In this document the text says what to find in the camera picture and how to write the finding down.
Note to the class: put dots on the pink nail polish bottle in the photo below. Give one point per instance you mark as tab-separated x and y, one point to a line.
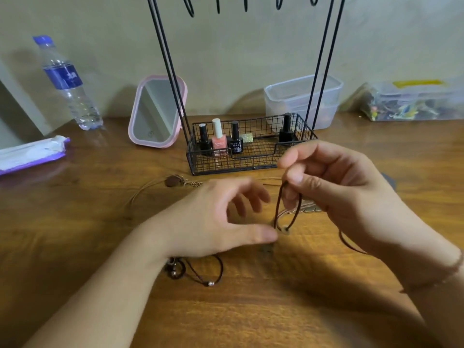
219	144

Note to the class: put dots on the person's right hand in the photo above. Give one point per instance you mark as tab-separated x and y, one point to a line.
355	199

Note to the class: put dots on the person's left forearm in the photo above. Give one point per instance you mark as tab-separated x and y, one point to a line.
101	308

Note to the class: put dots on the clear plastic food container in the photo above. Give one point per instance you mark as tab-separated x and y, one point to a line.
328	117
286	92

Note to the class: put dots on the pink framed mirror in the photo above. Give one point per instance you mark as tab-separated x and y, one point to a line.
152	112

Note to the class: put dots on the black labelled nail polish bottle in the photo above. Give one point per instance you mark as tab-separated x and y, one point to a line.
236	146

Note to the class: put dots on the white shelf unit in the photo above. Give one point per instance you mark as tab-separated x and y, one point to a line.
21	97

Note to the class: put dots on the clear water bottle blue cap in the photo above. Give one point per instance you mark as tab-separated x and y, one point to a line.
63	77

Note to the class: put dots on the white purple wet wipes pack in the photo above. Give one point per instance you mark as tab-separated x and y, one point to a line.
32	153

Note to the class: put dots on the small gold glitter pot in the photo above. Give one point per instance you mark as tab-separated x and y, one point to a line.
247	138

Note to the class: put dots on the person's left hand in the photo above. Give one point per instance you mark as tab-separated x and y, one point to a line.
195	224

